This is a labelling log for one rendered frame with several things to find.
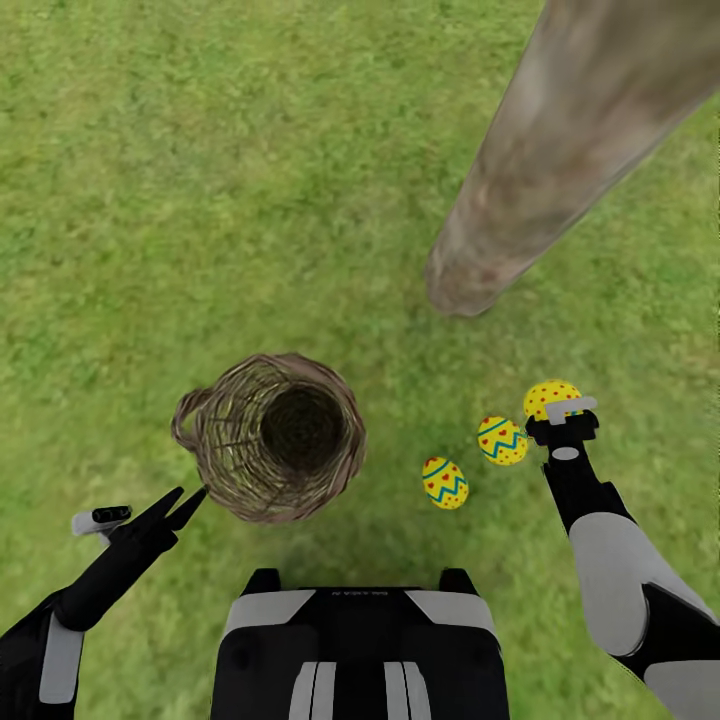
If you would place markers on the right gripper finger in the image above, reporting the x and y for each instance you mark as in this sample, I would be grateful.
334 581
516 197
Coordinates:
594 420

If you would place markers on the wicker basket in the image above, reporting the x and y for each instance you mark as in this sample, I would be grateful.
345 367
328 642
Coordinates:
312 485

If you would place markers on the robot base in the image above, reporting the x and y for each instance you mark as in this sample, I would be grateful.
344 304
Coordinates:
270 633

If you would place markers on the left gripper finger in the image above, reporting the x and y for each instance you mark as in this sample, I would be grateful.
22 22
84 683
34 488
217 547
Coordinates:
179 519
142 526

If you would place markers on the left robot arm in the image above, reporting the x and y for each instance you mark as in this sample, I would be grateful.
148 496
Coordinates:
40 655

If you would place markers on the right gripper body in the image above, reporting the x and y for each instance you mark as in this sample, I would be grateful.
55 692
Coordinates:
577 424

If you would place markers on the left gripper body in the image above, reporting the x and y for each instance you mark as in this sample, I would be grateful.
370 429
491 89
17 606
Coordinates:
117 568

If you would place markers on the easter egg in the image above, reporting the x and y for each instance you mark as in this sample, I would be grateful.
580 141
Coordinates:
445 484
502 441
543 394

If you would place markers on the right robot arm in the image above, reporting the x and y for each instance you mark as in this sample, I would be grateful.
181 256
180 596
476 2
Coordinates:
637 609

